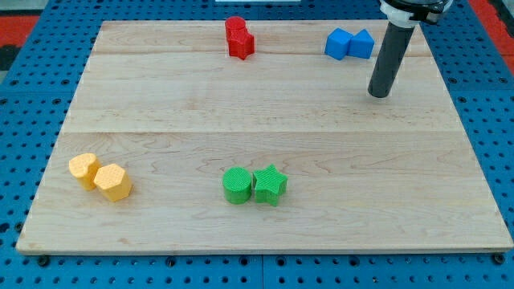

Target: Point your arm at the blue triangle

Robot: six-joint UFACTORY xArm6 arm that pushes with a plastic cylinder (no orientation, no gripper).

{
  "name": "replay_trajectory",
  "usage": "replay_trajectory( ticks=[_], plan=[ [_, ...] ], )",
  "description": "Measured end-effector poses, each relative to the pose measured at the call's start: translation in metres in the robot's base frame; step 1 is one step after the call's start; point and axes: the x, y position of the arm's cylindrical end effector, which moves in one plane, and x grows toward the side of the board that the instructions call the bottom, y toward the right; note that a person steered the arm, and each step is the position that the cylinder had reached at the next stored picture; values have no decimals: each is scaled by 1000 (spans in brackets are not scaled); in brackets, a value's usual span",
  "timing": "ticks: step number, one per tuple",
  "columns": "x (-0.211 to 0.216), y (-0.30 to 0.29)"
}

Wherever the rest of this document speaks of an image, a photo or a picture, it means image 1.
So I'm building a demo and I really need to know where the black cylindrical pointer rod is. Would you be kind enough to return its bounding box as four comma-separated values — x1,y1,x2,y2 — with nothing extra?
368,22,414,98

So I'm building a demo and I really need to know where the red cylinder block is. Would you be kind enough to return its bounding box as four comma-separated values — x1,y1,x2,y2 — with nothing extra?
225,16,247,40

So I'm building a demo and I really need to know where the blue cube block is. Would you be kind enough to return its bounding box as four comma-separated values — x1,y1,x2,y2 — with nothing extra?
324,28,353,60

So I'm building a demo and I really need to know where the wooden board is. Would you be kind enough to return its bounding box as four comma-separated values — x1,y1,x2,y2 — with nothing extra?
16,20,513,255

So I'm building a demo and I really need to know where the green star block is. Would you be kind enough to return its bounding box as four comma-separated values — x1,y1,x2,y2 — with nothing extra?
253,164,288,206

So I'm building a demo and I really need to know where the red star block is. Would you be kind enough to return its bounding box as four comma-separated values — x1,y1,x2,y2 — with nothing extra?
226,29,255,60

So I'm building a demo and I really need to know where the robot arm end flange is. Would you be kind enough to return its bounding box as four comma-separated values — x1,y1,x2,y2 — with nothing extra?
379,0,454,28

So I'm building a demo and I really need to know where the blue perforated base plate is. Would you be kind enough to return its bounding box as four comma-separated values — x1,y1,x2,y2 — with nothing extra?
1,0,513,288

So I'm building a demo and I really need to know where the yellow hexagon block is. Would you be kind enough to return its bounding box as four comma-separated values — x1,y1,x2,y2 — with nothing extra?
93,164,133,202

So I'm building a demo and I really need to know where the yellow heart block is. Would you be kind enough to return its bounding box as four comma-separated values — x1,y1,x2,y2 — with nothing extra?
68,153,101,191

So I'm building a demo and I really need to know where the blue triangle block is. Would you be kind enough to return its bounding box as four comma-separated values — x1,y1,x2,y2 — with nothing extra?
348,29,375,59

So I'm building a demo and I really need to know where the green cylinder block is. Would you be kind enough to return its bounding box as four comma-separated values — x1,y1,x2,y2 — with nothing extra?
222,167,252,205

